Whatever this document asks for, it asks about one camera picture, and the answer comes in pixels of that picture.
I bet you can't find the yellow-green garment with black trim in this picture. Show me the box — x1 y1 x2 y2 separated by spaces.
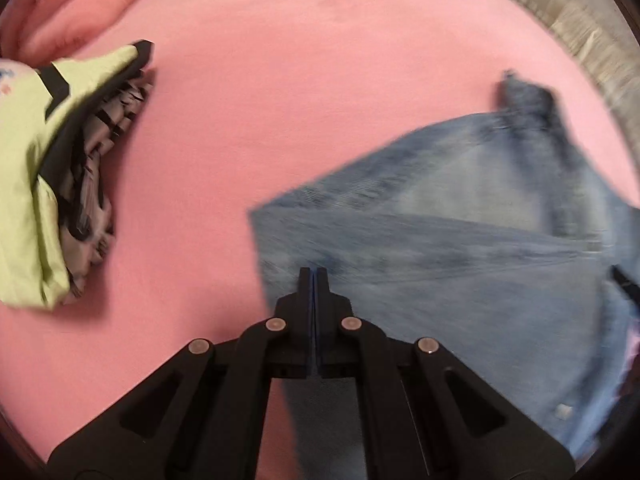
0 39 155 311

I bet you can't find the grey black patterned garment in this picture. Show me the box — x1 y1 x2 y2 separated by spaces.
55 72 155 306

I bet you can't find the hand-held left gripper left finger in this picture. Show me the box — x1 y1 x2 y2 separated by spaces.
47 267 313 480

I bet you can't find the blue denim jacket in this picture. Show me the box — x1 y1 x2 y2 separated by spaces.
248 70 640 480

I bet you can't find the pink bed sheet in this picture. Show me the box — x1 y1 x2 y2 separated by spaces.
0 0 628 480

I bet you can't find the pink pillow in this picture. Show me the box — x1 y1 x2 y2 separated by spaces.
0 0 166 68

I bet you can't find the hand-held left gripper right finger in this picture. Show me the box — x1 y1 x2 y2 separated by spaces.
315 269 576 480

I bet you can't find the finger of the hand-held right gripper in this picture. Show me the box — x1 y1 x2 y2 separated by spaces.
612 265 640 311

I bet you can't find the beige textured curtain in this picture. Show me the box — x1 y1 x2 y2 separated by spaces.
500 0 640 131

